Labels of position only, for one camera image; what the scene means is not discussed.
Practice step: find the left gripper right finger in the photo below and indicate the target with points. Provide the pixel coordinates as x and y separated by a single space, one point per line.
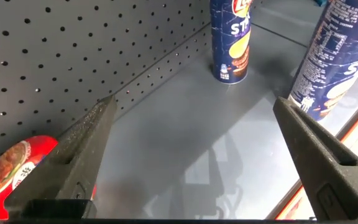
325 165

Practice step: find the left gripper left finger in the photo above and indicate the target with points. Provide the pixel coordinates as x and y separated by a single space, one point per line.
73 161

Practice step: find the grey shop shelf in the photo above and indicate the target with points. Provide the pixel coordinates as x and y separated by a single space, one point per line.
172 93

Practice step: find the red noodle cup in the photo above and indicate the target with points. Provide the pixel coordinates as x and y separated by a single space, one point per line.
8 174

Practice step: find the blue chips can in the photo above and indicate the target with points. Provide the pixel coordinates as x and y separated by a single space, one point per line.
230 40
334 59

